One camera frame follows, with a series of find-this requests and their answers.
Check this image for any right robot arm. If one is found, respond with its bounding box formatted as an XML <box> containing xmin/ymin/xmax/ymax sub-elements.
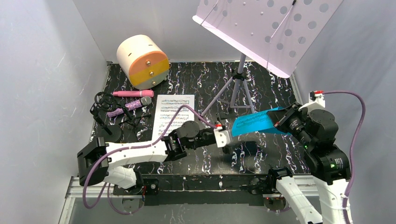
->
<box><xmin>266</xmin><ymin>103</ymin><xmax>352</xmax><ymax>224</ymax></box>

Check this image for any lilac music stand tripod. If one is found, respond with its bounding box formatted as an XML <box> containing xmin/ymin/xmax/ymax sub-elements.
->
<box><xmin>191</xmin><ymin>0</ymin><xmax>345</xmax><ymax>118</ymax></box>

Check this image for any white sheet music page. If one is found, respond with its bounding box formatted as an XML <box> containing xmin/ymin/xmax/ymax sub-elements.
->
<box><xmin>152</xmin><ymin>95</ymin><xmax>195</xmax><ymax>140</ymax></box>

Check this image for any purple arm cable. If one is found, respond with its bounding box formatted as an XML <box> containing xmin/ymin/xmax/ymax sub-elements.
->
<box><xmin>320</xmin><ymin>90</ymin><xmax>366</xmax><ymax>224</ymax></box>
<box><xmin>83</xmin><ymin>105</ymin><xmax>219</xmax><ymax>216</ymax></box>

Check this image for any round pastel drawer cabinet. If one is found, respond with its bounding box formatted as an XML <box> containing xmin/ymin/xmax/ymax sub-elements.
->
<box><xmin>116</xmin><ymin>35</ymin><xmax>170</xmax><ymax>90</ymax></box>

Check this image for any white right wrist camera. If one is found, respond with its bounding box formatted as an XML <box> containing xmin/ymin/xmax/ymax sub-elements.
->
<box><xmin>298</xmin><ymin>91</ymin><xmax>325</xmax><ymax>113</ymax></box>

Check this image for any black tripod microphone stand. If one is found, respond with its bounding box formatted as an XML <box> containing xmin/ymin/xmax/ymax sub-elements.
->
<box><xmin>90</xmin><ymin>91</ymin><xmax>152</xmax><ymax>127</ymax></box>

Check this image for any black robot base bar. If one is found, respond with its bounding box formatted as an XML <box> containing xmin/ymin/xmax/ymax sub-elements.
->
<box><xmin>113</xmin><ymin>174</ymin><xmax>287</xmax><ymax>210</ymax></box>

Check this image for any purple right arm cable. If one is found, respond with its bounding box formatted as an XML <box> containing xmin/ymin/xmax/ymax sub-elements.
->
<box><xmin>320</xmin><ymin>90</ymin><xmax>366</xmax><ymax>224</ymax></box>

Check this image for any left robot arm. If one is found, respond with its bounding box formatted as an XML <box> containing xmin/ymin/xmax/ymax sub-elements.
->
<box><xmin>77</xmin><ymin>120</ymin><xmax>232</xmax><ymax>189</ymax></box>

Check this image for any aluminium rail right edge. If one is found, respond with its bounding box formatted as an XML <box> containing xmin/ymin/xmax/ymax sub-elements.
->
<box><xmin>290</xmin><ymin>73</ymin><xmax>319</xmax><ymax>197</ymax></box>

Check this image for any silver mesh studio microphone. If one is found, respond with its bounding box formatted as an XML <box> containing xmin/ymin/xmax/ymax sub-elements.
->
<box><xmin>106</xmin><ymin>97</ymin><xmax>152</xmax><ymax>118</ymax></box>

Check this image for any pink microphone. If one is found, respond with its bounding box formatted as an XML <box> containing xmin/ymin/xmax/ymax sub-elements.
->
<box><xmin>112</xmin><ymin>90</ymin><xmax>154</xmax><ymax>98</ymax></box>

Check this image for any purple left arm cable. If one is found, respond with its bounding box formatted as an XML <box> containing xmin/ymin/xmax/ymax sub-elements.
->
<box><xmin>83</xmin><ymin>105</ymin><xmax>219</xmax><ymax>216</ymax></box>

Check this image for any blue sheet music page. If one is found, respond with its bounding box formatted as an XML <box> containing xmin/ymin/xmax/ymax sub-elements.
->
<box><xmin>231</xmin><ymin>107</ymin><xmax>290</xmax><ymax>137</ymax></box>

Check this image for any black round-base mic stand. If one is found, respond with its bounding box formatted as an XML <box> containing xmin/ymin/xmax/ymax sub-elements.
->
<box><xmin>90</xmin><ymin>103</ymin><xmax>123</xmax><ymax>143</ymax></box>

